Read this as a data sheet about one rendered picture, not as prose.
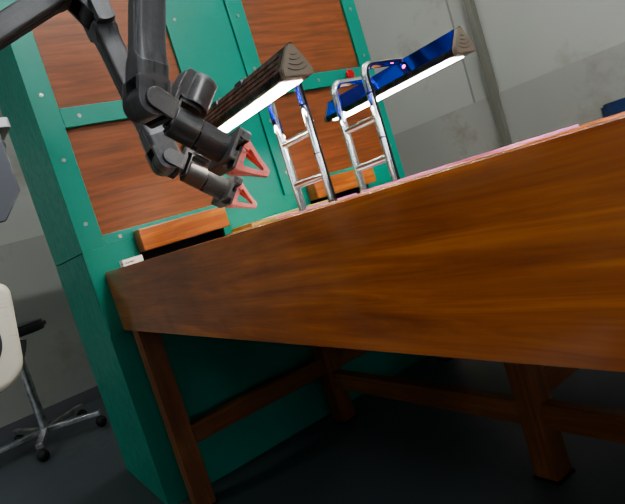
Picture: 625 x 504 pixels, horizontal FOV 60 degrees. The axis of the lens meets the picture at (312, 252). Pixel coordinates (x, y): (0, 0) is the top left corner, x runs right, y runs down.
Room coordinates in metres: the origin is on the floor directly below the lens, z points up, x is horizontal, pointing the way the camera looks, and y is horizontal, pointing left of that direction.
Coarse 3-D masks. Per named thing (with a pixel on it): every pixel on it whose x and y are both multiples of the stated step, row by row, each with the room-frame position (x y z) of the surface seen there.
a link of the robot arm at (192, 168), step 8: (192, 160) 1.35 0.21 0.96; (200, 160) 1.34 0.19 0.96; (184, 168) 1.32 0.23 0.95; (192, 168) 1.31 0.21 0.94; (200, 168) 1.32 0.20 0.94; (184, 176) 1.31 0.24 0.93; (192, 176) 1.31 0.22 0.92; (200, 176) 1.32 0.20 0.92; (192, 184) 1.32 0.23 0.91; (200, 184) 1.32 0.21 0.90
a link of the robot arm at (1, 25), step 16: (32, 0) 1.22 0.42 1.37; (48, 0) 1.24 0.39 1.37; (64, 0) 1.26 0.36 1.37; (80, 0) 1.26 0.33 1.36; (0, 16) 1.18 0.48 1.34; (16, 16) 1.19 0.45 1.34; (32, 16) 1.21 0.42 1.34; (48, 16) 1.25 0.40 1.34; (80, 16) 1.31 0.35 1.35; (0, 32) 1.17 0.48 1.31; (16, 32) 1.19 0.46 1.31; (0, 48) 1.18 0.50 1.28
